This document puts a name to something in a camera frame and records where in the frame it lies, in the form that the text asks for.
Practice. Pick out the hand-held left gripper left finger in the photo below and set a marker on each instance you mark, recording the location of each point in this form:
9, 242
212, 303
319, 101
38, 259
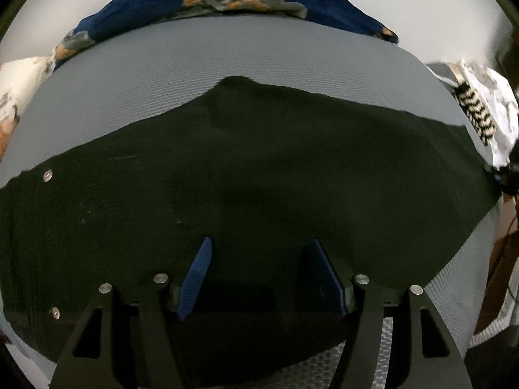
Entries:
196, 279

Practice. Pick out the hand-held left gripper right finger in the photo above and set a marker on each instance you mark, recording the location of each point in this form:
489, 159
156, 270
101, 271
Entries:
328, 279

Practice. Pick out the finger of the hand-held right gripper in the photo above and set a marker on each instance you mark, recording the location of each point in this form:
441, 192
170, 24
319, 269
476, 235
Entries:
507, 178

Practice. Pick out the black pants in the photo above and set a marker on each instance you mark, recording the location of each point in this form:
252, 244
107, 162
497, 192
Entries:
259, 150

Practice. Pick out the black and white striped knit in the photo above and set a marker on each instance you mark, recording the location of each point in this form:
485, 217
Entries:
476, 113

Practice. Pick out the white printed cloth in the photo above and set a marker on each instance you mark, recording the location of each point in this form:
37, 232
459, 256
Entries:
502, 101

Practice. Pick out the brown wooden furniture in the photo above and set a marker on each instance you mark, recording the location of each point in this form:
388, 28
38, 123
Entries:
502, 271

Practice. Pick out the grey cloth with white trim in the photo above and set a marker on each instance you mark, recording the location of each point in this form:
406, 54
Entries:
440, 71

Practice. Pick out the grey mesh mat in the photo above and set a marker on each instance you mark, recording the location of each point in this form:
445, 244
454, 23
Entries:
202, 48

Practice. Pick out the blue floral blanket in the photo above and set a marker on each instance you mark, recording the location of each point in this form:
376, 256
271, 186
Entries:
344, 12

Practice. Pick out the white floral cloth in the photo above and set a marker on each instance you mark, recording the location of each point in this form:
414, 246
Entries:
16, 81

